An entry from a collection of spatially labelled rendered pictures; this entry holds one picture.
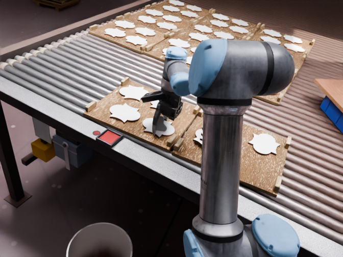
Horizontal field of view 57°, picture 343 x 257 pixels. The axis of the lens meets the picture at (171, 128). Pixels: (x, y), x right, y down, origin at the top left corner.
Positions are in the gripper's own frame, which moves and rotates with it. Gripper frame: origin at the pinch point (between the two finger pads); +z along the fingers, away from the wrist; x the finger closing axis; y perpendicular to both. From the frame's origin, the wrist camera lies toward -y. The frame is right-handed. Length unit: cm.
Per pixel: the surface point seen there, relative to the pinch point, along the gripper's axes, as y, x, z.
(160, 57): -30, 59, 2
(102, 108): -26.7, -2.0, 1.7
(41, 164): -95, 21, 97
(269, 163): 46.3, 5.7, -0.4
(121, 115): -16.4, -2.6, 0.3
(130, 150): -3.5, -15.8, 3.1
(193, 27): -34, 118, 2
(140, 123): -8.0, -1.5, 1.1
